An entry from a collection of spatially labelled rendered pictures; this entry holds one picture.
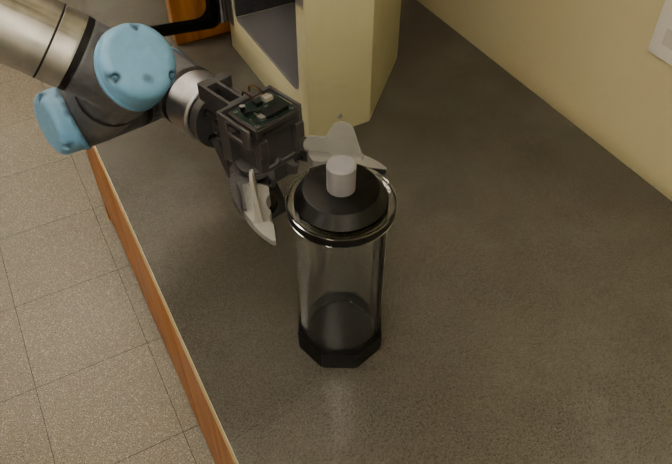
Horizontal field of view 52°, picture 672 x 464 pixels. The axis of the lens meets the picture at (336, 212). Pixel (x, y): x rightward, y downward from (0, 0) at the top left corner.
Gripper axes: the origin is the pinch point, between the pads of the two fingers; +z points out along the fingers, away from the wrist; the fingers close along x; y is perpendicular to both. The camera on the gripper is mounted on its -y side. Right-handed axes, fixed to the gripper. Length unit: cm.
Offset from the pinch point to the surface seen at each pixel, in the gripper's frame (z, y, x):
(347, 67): -27.8, -7.1, 28.0
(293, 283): -10.0, -19.6, 1.0
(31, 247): -144, -107, -3
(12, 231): -155, -107, -5
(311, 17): -28.8, 2.7, 22.4
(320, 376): 2.5, -20.3, -5.6
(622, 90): 1, -12, 58
